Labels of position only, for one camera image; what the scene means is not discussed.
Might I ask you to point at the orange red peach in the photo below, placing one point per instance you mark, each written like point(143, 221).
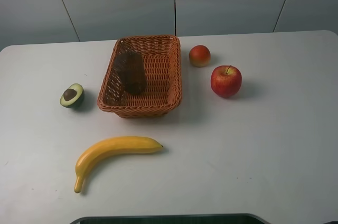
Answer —
point(199, 56)

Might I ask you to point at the red apple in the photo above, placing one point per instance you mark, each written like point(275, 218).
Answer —
point(226, 81)

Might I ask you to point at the translucent grey plastic cup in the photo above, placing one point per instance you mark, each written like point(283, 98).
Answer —
point(130, 69)

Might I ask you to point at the yellow banana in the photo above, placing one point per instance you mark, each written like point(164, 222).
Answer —
point(108, 148)

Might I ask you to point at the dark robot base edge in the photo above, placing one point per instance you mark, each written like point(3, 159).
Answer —
point(183, 218)

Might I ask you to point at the halved avocado with pit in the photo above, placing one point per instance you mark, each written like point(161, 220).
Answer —
point(73, 96)

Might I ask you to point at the orange wicker basket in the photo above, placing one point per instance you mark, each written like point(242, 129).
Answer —
point(162, 64)

